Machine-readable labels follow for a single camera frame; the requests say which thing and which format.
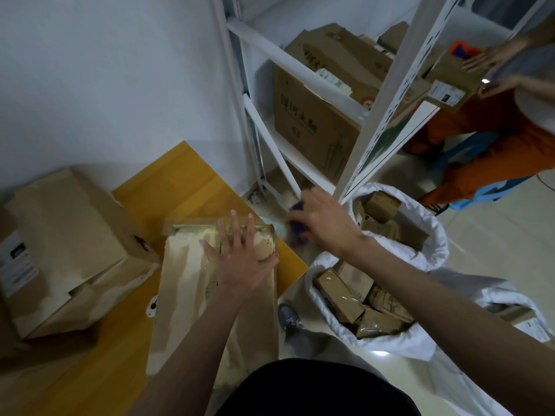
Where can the small white device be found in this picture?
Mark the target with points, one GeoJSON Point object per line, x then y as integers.
{"type": "Point", "coordinates": [152, 308]}

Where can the person's left little finger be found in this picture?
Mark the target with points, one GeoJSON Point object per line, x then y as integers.
{"type": "Point", "coordinates": [209, 247]}

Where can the person's right forearm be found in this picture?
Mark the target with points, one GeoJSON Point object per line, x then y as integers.
{"type": "Point", "coordinates": [446, 311]}

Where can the person's grey trouser leg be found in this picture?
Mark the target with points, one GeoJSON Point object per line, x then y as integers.
{"type": "Point", "coordinates": [329, 346]}

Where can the person's right hand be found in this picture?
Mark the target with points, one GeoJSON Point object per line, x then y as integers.
{"type": "Point", "coordinates": [331, 223]}

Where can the white labelled cardboard parcel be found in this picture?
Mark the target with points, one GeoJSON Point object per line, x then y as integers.
{"type": "Point", "coordinates": [524, 322]}

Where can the small taped cardboard parcel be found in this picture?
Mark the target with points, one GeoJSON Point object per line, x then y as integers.
{"type": "Point", "coordinates": [381, 205]}
{"type": "Point", "coordinates": [401, 236]}
{"type": "Point", "coordinates": [338, 294]}
{"type": "Point", "coordinates": [379, 324]}
{"type": "Point", "coordinates": [356, 279]}
{"type": "Point", "coordinates": [390, 304]}

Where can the person's right fingers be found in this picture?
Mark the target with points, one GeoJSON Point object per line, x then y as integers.
{"type": "Point", "coordinates": [305, 207]}

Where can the plain brown cardboard box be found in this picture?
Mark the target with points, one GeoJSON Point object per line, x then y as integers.
{"type": "Point", "coordinates": [392, 38]}

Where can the large printed cardboard box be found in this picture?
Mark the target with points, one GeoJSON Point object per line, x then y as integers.
{"type": "Point", "coordinates": [312, 121]}

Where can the person's black shirt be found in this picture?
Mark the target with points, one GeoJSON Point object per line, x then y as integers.
{"type": "Point", "coordinates": [316, 392]}

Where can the orange and blue tool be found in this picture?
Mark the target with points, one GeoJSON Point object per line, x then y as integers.
{"type": "Point", "coordinates": [464, 49]}

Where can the person's grey shoe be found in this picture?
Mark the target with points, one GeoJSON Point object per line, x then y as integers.
{"type": "Point", "coordinates": [289, 319]}

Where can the person's left hand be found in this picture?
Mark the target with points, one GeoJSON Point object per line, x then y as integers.
{"type": "Point", "coordinates": [240, 268]}

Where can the worn cardboard box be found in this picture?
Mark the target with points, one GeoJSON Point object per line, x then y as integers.
{"type": "Point", "coordinates": [186, 281]}

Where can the white metal shelf rack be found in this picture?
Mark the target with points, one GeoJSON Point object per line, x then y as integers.
{"type": "Point", "coordinates": [381, 108]}

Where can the white woven sack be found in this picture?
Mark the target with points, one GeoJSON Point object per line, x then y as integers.
{"type": "Point", "coordinates": [390, 346]}
{"type": "Point", "coordinates": [427, 251]}
{"type": "Point", "coordinates": [481, 376]}

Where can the blue plastic stool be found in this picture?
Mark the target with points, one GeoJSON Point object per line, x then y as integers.
{"type": "Point", "coordinates": [475, 151]}

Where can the small labelled cardboard box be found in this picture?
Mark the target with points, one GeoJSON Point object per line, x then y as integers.
{"type": "Point", "coordinates": [451, 84]}

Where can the person's left middle finger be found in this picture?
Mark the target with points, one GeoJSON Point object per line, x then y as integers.
{"type": "Point", "coordinates": [236, 227]}

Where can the person's left forearm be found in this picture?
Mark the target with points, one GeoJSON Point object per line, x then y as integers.
{"type": "Point", "coordinates": [203, 355]}

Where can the person's left thumb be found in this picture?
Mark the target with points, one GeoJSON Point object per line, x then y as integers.
{"type": "Point", "coordinates": [269, 259]}

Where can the blue utility knife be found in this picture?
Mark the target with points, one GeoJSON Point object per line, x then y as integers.
{"type": "Point", "coordinates": [298, 229]}

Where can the large labelled cardboard box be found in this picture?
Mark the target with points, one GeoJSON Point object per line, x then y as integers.
{"type": "Point", "coordinates": [65, 246]}

